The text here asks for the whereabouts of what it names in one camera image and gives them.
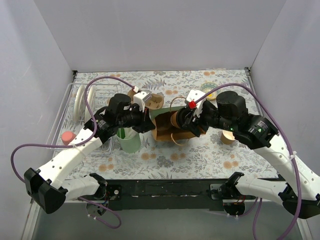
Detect green paper bag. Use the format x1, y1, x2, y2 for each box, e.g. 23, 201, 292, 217
150, 105, 196, 146

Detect brown paper coffee cup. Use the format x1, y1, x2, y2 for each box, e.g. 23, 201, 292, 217
170, 110, 184, 129

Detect black coffee cup lid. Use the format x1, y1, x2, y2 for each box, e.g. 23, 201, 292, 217
175, 108, 189, 129

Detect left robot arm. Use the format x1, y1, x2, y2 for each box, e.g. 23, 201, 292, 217
24, 91, 155, 214

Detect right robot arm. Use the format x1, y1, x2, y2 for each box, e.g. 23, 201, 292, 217
176, 90, 320, 219

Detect brown cardboard cup carrier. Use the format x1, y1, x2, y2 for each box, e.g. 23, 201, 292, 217
127, 89, 165, 111

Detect green utensil cup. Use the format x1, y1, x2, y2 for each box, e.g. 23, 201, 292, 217
116, 131, 141, 154

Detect floral tablecloth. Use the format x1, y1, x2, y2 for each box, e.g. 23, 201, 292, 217
68, 69, 278, 179

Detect yellow patterned ceramic bowl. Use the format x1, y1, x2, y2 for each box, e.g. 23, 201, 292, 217
200, 82, 219, 101

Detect white plate right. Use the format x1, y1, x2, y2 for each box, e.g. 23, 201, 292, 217
84, 85, 96, 122

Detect white plate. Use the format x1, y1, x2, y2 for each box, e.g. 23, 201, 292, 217
84, 85, 96, 122
72, 85, 85, 122

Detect white plate left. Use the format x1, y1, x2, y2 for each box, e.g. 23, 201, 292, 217
72, 85, 85, 122

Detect pink cup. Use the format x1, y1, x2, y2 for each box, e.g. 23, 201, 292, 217
61, 131, 76, 146

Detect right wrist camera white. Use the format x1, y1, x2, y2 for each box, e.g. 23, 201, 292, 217
185, 89, 206, 118

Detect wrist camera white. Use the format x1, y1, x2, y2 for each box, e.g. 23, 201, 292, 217
132, 86, 152, 112
185, 89, 206, 118

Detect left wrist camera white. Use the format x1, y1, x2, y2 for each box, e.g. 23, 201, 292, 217
132, 86, 152, 112

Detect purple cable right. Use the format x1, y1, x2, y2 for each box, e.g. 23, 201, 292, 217
197, 83, 301, 240

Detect purple cable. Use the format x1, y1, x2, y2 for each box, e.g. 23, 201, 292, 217
197, 83, 301, 240
10, 76, 141, 230

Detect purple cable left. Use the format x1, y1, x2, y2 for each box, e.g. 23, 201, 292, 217
10, 76, 141, 230

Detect white wire dish rack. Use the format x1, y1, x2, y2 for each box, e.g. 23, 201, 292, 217
46, 83, 122, 146

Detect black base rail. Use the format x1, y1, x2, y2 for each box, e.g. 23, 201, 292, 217
102, 178, 227, 211

